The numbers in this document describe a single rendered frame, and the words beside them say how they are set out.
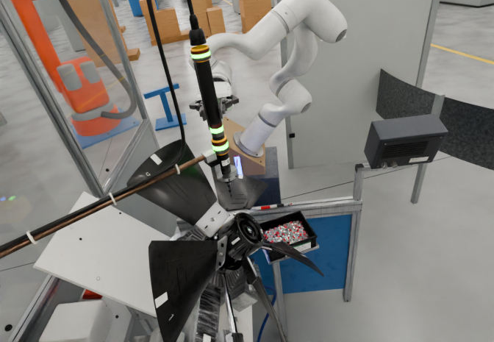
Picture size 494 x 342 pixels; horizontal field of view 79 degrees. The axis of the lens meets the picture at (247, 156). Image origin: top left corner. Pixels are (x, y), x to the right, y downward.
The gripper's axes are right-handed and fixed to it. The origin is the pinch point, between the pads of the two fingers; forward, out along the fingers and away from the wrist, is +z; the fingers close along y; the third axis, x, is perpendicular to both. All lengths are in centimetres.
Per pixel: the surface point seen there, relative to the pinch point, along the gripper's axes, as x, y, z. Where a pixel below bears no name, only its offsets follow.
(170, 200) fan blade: -22.8, 16.0, 6.1
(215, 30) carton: -113, 76, -749
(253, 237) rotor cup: -35.5, -6.1, 11.5
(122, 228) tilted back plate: -31.7, 33.7, 6.1
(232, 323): -47, 1, 30
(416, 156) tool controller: -46, -75, -32
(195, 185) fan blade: -22.2, 9.2, 1.4
